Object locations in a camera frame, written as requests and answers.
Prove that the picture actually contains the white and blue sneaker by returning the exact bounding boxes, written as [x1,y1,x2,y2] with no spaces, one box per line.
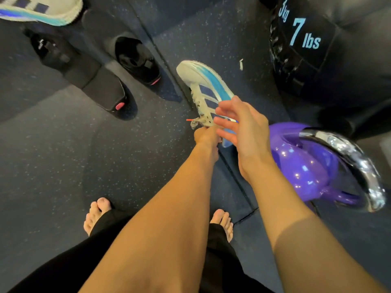
[0,0,84,27]
[176,60,239,148]

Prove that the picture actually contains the person's foot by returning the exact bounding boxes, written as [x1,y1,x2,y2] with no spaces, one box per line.
[83,197,112,237]
[210,209,234,243]

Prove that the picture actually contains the purple kettlebell with chrome handle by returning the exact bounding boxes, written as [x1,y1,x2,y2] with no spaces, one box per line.
[268,122,387,213]

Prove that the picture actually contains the person's left forearm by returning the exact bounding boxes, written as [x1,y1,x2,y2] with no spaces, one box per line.
[79,143,221,293]

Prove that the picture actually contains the person's left hand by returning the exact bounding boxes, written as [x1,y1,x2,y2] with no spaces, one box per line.
[194,125,222,162]

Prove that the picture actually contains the person's left foot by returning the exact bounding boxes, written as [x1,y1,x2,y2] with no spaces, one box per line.
[83,197,112,237]

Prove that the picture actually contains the black trousers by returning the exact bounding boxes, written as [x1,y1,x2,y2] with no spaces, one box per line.
[9,209,273,293]

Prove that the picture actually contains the black ankle weight pink tab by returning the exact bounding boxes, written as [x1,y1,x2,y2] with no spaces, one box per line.
[63,56,127,113]

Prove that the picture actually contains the black strap with buckle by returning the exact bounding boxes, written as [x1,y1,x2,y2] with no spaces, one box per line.
[26,29,74,73]

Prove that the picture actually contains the black medicine ball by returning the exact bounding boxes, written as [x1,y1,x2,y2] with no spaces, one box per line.
[269,0,391,108]

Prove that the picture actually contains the person's right foot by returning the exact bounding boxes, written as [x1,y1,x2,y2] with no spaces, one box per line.
[210,209,234,243]

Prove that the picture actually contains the black ankle weight pink trim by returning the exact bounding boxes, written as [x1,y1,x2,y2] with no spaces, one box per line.
[114,36,162,86]

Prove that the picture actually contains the person's right hand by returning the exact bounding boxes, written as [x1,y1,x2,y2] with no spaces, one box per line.
[213,95,277,184]

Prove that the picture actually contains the black padded bag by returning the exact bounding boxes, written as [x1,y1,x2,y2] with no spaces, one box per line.
[318,99,391,141]

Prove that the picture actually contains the person's right forearm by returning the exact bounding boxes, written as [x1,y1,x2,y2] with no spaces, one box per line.
[244,162,389,293]

